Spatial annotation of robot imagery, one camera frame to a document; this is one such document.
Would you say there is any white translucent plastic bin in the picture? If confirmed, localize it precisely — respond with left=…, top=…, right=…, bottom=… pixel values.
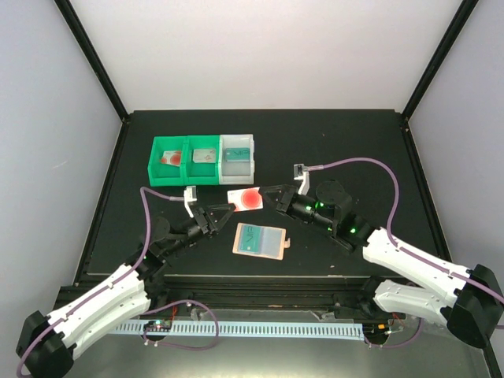
left=217, top=134, right=255, bottom=185

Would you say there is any small circuit board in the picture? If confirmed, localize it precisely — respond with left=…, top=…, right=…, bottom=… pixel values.
left=143, top=320, right=172, bottom=333
left=362, top=323, right=395, bottom=337

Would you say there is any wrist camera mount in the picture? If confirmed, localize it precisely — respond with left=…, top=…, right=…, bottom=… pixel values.
left=294, top=164, right=309, bottom=195
left=183, top=186, right=198, bottom=218

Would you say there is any left green plastic bin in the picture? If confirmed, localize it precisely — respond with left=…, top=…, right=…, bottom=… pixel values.
left=147, top=136, right=186, bottom=187

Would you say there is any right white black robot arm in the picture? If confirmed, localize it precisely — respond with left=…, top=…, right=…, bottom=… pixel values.
left=259, top=180, right=503, bottom=349

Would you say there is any green plastic bin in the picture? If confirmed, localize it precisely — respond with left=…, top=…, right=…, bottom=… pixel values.
left=147, top=136, right=186, bottom=187
left=182, top=135, right=220, bottom=186

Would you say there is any middle green plastic bin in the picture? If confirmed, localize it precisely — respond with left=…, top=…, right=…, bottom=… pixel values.
left=182, top=135, right=220, bottom=186

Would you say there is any red circles card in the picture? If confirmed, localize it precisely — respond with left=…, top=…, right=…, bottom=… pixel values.
left=160, top=150, right=182, bottom=167
left=227, top=187, right=263, bottom=212

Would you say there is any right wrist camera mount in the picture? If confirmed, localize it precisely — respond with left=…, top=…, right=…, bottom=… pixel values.
left=294, top=164, right=309, bottom=195

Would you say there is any right black frame post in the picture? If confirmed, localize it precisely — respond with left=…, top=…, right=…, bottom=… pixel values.
left=402, top=0, right=479, bottom=121

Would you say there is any right small circuit board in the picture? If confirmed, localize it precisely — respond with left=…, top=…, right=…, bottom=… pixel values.
left=362, top=323, right=395, bottom=337

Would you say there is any white floral card in bin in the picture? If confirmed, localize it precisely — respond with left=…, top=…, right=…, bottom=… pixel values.
left=192, top=148, right=217, bottom=164

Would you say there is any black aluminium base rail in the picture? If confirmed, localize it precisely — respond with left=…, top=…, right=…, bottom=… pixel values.
left=58, top=274, right=477, bottom=316

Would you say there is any teal VIP card in bin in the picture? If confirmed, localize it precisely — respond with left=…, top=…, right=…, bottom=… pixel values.
left=224, top=147, right=251, bottom=163

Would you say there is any black frame post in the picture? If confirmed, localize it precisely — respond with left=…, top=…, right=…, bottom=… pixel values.
left=402, top=0, right=479, bottom=121
left=54, top=0, right=129, bottom=121

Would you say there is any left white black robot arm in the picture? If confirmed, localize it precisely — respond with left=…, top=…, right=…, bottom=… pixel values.
left=16, top=204, right=235, bottom=377

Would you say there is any left small circuit board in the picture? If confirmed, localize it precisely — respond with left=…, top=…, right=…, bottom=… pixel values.
left=143, top=320, right=172, bottom=333

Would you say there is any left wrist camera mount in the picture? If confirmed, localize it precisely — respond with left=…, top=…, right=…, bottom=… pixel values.
left=183, top=186, right=198, bottom=218

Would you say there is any light blue slotted cable duct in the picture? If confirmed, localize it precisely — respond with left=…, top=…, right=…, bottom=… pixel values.
left=110, top=320, right=365, bottom=341

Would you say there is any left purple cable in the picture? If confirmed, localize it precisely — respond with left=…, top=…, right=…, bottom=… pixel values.
left=15, top=187, right=220, bottom=378

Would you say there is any left black frame post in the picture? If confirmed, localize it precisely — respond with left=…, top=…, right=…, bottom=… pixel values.
left=54, top=0, right=129, bottom=121

